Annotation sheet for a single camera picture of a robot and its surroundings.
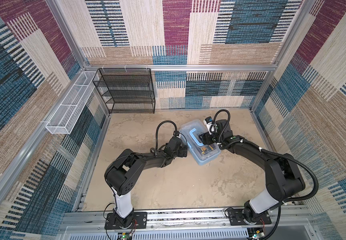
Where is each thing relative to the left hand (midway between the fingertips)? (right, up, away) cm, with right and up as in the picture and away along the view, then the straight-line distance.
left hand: (182, 144), depth 95 cm
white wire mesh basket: (-57, +14, -25) cm, 63 cm away
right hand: (+14, +5, -3) cm, 15 cm away
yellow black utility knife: (+13, -2, -7) cm, 15 cm away
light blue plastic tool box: (+5, +9, -1) cm, 10 cm away
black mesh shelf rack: (-40, +37, +16) cm, 57 cm away
